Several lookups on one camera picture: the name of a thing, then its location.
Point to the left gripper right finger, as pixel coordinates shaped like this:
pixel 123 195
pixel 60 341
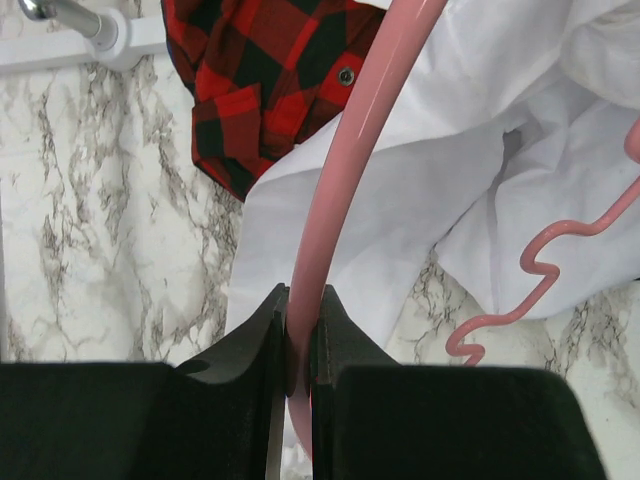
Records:
pixel 374 418

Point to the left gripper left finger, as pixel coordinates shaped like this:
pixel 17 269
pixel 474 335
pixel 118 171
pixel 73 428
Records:
pixel 218 415

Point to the pink hanger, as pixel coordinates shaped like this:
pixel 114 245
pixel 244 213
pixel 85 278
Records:
pixel 402 35

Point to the red black plaid shirt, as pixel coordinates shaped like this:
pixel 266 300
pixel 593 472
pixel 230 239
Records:
pixel 265 76

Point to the white metal clothes rack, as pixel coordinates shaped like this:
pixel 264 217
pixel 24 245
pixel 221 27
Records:
pixel 105 36

